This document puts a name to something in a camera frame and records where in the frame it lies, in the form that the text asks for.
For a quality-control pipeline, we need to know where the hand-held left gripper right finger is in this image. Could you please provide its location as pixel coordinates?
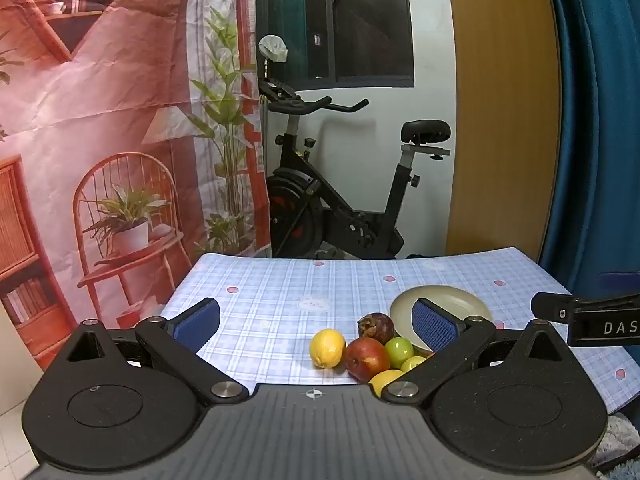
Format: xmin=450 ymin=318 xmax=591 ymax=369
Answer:
xmin=375 ymin=298 xmax=581 ymax=403

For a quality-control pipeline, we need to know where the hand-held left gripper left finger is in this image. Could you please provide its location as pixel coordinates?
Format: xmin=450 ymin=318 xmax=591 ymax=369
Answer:
xmin=50 ymin=298 xmax=249 ymax=407

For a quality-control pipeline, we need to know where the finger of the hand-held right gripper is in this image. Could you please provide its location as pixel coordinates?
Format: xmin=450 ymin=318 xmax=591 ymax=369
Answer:
xmin=598 ymin=270 xmax=640 ymax=292
xmin=531 ymin=292 xmax=640 ymax=346

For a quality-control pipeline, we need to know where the beige plate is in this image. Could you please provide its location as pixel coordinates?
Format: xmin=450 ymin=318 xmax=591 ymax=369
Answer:
xmin=390 ymin=285 xmax=495 ymax=353

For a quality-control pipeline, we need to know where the dark purple mangosteen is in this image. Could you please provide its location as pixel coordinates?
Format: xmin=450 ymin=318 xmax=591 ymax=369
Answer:
xmin=357 ymin=312 xmax=396 ymax=342

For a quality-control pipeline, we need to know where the yellow lemon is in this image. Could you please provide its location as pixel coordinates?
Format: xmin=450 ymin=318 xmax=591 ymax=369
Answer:
xmin=368 ymin=369 xmax=405 ymax=392
xmin=309 ymin=329 xmax=347 ymax=370

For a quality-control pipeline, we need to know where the red apple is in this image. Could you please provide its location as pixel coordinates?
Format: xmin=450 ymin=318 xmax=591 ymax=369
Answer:
xmin=345 ymin=337 xmax=391 ymax=383

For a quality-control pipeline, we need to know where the grey fluffy rug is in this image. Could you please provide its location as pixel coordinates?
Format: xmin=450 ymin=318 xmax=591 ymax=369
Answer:
xmin=592 ymin=402 xmax=640 ymax=480

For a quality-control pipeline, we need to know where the black exercise bike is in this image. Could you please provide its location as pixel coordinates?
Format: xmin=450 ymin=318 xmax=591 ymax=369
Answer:
xmin=257 ymin=57 xmax=451 ymax=261

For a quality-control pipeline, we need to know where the blue curtain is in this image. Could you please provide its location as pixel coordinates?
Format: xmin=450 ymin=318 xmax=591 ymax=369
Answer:
xmin=537 ymin=0 xmax=640 ymax=301

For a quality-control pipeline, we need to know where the wooden door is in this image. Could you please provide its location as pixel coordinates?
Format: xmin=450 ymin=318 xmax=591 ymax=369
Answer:
xmin=445 ymin=0 xmax=563 ymax=263

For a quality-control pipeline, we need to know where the printed backdrop cloth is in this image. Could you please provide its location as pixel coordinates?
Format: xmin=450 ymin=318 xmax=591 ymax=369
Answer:
xmin=0 ymin=0 xmax=273 ymax=381

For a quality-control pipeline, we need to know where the white cloth on bike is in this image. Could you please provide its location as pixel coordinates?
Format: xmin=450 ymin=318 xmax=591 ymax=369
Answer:
xmin=256 ymin=35 xmax=289 ymax=64

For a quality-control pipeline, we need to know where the dark window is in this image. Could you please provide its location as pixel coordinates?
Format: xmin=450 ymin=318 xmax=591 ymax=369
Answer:
xmin=255 ymin=0 xmax=416 ymax=88

